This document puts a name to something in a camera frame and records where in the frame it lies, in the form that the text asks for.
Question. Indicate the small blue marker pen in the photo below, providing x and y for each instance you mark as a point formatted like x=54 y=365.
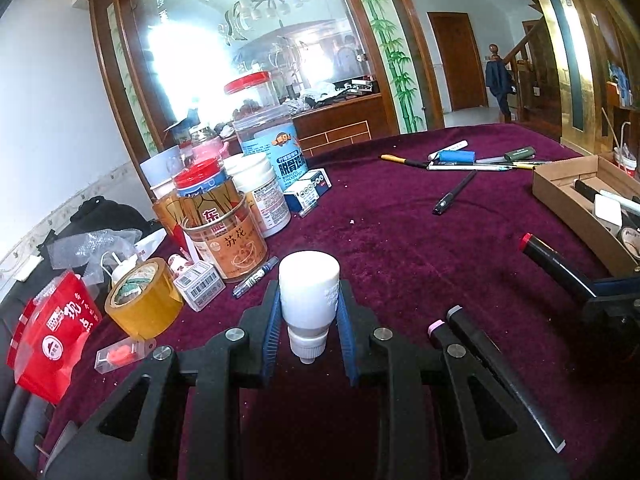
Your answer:
x=255 y=277

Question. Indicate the white marker pen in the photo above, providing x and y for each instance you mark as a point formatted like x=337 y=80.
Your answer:
x=447 y=149

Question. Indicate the blue white small box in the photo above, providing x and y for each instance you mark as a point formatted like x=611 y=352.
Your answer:
x=307 y=190

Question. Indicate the brown wooden door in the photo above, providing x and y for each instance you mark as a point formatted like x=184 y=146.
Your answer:
x=457 y=60

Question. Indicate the clear jar red lid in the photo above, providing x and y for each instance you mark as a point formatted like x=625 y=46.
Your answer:
x=250 y=92

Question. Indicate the white barcode box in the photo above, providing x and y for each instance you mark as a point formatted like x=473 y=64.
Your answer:
x=200 y=285

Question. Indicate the gold black pillar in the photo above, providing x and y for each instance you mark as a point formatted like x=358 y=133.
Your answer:
x=575 y=60

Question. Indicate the white plastic bottle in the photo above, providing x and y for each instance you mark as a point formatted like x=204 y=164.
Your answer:
x=307 y=285

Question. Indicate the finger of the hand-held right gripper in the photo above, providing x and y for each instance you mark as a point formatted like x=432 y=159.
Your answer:
x=617 y=287
x=610 y=320

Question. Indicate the white plastic jar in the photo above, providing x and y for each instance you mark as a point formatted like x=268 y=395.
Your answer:
x=265 y=200

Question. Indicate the black gel pen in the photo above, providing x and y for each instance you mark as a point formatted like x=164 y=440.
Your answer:
x=455 y=192

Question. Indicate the shallow cardboard box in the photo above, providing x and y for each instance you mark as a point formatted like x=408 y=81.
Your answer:
x=560 y=185

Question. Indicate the white bucket red label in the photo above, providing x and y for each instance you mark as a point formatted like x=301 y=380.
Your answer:
x=626 y=162

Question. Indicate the black marker white cap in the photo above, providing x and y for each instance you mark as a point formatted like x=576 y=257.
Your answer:
x=586 y=190

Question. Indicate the black bag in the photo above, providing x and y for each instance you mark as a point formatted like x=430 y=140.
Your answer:
x=105 y=212

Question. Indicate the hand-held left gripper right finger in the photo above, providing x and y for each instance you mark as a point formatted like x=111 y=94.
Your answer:
x=347 y=340

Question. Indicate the black marker red cap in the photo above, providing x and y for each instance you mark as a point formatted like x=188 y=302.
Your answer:
x=555 y=262

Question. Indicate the blue container red lid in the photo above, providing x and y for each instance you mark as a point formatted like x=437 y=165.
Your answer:
x=200 y=180

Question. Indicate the clear case red item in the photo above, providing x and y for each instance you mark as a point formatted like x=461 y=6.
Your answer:
x=120 y=355

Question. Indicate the tan packing tape roll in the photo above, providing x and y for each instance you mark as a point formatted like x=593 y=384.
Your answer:
x=145 y=305

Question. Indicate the clear plastic wrap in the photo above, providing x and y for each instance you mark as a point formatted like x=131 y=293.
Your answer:
x=85 y=250

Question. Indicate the silver pen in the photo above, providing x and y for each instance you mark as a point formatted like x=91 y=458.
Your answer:
x=492 y=160

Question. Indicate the white barrel pen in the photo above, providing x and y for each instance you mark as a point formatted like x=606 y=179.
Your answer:
x=622 y=200

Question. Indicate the dark leather chair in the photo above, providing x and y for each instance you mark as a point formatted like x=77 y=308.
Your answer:
x=20 y=410

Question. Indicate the white charger adapter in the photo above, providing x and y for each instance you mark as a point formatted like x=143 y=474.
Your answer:
x=607 y=210

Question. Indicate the orange wood-pattern box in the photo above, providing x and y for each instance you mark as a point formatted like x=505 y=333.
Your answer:
x=167 y=215

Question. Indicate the black tape roll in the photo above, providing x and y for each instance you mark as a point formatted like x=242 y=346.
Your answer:
x=631 y=242

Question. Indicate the round orange tin can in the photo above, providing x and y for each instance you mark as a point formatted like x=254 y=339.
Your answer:
x=225 y=245

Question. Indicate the bamboo painted panel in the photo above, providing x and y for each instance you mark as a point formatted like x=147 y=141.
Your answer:
x=390 y=50

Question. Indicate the clear jar blue label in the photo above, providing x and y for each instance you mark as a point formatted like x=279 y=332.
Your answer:
x=272 y=145

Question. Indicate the wooden stair railing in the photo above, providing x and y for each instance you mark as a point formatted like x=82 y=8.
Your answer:
x=540 y=85

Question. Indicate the blue white marker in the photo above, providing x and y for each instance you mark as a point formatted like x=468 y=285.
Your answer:
x=457 y=157

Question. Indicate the dark blue jacket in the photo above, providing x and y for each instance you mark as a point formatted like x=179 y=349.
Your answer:
x=497 y=82

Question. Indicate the olive green marker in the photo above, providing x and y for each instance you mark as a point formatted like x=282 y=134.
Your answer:
x=520 y=154

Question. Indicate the small red white bottle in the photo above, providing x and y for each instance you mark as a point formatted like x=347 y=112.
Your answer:
x=178 y=265

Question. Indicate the wooden sideboard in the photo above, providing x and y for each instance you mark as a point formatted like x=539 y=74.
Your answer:
x=340 y=120

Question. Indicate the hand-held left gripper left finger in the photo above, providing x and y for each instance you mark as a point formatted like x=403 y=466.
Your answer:
x=272 y=330

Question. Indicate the yellow black pen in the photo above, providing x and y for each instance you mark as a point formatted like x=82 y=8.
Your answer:
x=405 y=161

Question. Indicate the red snack packet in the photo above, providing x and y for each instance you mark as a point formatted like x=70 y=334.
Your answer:
x=55 y=335

